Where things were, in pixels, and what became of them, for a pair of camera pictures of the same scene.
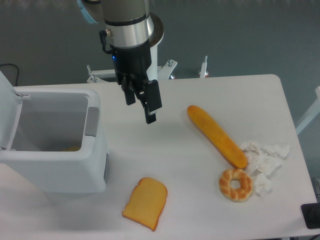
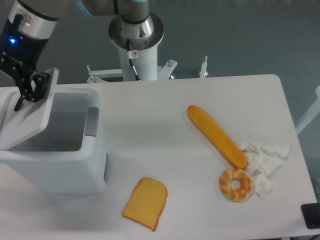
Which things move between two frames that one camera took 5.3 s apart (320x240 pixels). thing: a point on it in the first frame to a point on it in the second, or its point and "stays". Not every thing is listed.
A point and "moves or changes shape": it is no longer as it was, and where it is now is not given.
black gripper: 134,62 to 20,53
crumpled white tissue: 264,159 stays
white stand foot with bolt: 203,73 stays
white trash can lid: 10,107 moves or changes shape
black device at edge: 311,213 stays
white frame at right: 314,111 stays
